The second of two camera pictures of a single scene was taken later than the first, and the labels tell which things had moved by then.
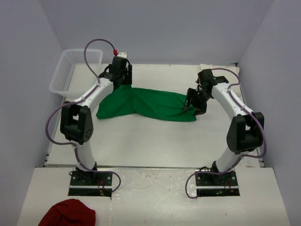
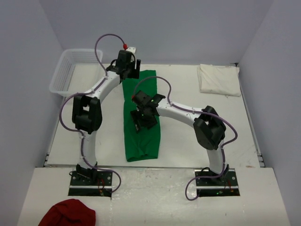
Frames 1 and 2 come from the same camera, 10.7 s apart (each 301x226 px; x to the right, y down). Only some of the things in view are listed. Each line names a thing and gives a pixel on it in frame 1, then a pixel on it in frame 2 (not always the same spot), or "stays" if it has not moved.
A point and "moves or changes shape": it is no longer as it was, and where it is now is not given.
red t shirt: [70, 212] stays
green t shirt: [125, 100] moves or changes shape
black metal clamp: [92, 184] stays
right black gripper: [201, 109] → [136, 116]
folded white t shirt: [231, 73] stays
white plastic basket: [72, 77] stays
